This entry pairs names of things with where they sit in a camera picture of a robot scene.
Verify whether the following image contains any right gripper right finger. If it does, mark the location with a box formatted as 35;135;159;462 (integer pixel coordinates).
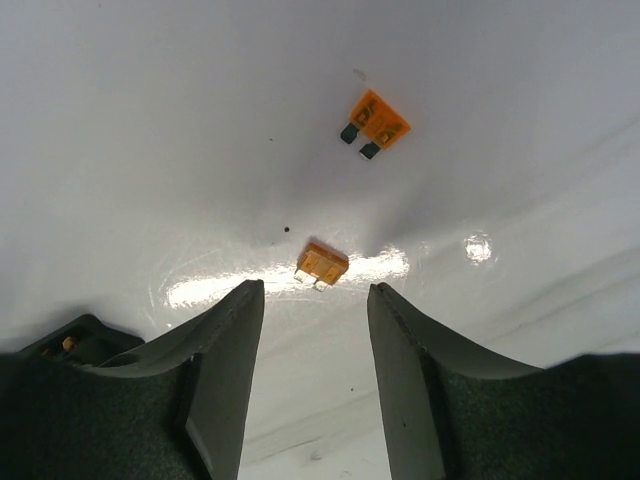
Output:
367;283;639;479

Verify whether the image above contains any orange blade fuse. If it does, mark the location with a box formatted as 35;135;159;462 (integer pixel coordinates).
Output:
294;241;349;292
340;89;411;160

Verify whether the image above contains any black fuse box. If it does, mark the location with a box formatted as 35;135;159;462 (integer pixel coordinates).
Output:
19;314;144;366

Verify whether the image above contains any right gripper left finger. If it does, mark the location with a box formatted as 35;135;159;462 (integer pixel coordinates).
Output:
1;280;264;479

